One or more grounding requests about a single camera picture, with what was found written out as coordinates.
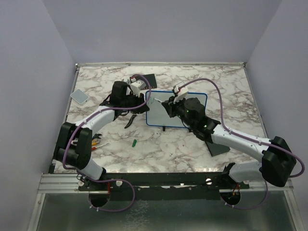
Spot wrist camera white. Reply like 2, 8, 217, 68
173, 81, 189, 104
129, 77, 146, 97

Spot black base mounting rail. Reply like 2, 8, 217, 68
78, 172, 249, 201

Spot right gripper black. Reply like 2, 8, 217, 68
164, 93, 195, 128

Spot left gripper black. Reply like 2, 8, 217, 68
121, 90, 150, 114

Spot green marker cap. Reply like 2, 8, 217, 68
132, 139, 137, 147

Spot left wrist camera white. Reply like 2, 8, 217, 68
129, 77, 146, 97

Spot orange handled screwdriver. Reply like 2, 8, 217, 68
91, 142, 109, 151

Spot blue framed whiteboard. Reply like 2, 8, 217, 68
145, 90, 208, 128

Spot small white square device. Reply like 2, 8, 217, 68
70, 89, 89, 105

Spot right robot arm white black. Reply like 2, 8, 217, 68
161, 97, 296, 188

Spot black rectangular block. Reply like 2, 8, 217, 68
205, 141, 231, 157

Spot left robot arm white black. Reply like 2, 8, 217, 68
53, 80, 149, 190

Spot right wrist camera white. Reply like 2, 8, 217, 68
173, 81, 189, 104

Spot black network switch box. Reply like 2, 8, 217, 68
129, 74, 157, 90

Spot black handled pliers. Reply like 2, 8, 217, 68
124, 114, 137, 129

